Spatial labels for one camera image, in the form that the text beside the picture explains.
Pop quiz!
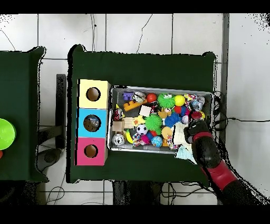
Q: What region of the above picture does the cream yellow cloth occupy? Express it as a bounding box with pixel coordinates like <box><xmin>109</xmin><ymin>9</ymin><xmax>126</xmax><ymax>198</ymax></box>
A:
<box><xmin>172</xmin><ymin>122</ymin><xmax>195</xmax><ymax>148</ymax></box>

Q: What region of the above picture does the mint green cloth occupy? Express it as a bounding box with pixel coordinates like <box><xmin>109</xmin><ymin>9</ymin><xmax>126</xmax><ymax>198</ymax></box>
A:
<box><xmin>175</xmin><ymin>145</ymin><xmax>198</xmax><ymax>165</ymax></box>

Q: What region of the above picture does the clear mesh bin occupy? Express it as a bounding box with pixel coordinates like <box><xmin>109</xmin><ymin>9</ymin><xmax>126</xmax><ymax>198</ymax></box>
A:
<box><xmin>108</xmin><ymin>86</ymin><xmax>214</xmax><ymax>157</ymax></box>

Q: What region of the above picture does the wooden box with three holes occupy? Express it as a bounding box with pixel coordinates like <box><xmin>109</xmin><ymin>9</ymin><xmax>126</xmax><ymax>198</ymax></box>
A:
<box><xmin>75</xmin><ymin>79</ymin><xmax>112</xmax><ymax>166</ymax></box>

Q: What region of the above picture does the plain yellow ball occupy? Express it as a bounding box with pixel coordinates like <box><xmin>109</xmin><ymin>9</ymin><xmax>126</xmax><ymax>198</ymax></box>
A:
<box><xmin>174</xmin><ymin>95</ymin><xmax>186</xmax><ymax>107</ymax></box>

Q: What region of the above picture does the blue spiky ball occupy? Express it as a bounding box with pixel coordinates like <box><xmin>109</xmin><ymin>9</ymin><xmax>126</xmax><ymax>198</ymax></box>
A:
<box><xmin>164</xmin><ymin>112</ymin><xmax>181</xmax><ymax>129</ymax></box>

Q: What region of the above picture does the green spiky ball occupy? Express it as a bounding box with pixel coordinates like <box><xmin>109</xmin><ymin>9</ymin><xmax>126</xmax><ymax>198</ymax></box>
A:
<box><xmin>144</xmin><ymin>115</ymin><xmax>163</xmax><ymax>134</ymax></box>
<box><xmin>158</xmin><ymin>92</ymin><xmax>176</xmax><ymax>110</ymax></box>

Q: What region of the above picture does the orange red ball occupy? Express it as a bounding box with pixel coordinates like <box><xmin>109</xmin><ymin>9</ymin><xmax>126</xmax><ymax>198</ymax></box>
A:
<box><xmin>147</xmin><ymin>92</ymin><xmax>158</xmax><ymax>104</ymax></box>

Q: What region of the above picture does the black and white soccer ball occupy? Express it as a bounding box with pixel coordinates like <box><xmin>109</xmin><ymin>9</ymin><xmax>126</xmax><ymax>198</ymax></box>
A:
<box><xmin>136</xmin><ymin>124</ymin><xmax>148</xmax><ymax>136</ymax></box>

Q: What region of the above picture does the crushed silver can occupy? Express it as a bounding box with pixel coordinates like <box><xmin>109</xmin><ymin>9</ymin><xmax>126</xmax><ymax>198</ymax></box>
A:
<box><xmin>132</xmin><ymin>91</ymin><xmax>148</xmax><ymax>105</ymax></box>

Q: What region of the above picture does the dark green table cloth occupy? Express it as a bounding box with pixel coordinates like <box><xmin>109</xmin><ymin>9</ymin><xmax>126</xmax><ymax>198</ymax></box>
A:
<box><xmin>67</xmin><ymin>44</ymin><xmax>217</xmax><ymax>184</ymax></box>
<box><xmin>0</xmin><ymin>46</ymin><xmax>47</xmax><ymax>183</ymax></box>

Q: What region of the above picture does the bright green bowl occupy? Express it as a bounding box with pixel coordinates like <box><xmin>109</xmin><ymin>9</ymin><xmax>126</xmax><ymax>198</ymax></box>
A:
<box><xmin>0</xmin><ymin>118</ymin><xmax>17</xmax><ymax>151</ymax></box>

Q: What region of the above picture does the black cable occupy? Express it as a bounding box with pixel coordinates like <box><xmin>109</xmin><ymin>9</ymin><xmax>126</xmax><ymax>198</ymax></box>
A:
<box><xmin>214</xmin><ymin>116</ymin><xmax>270</xmax><ymax>127</ymax></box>

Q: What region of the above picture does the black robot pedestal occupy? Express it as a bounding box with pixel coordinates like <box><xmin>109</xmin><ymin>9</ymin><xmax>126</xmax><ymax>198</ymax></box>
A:
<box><xmin>110</xmin><ymin>181</ymin><xmax>165</xmax><ymax>206</ymax></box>

